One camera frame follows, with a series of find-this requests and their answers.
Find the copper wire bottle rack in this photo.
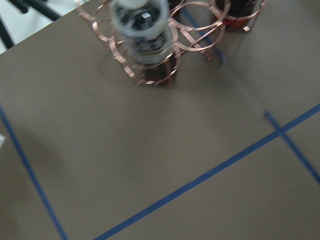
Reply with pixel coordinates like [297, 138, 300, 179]
[77, 0, 266, 89]

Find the bottle white cap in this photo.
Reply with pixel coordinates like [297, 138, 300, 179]
[222, 0, 266, 33]
[109, 0, 174, 87]

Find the bottle white cap left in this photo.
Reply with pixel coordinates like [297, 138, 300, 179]
[222, 0, 266, 33]

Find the bottle white cap bottom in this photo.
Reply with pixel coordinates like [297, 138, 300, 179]
[109, 0, 174, 87]

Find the black camera tripod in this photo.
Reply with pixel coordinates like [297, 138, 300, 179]
[0, 0, 73, 52]

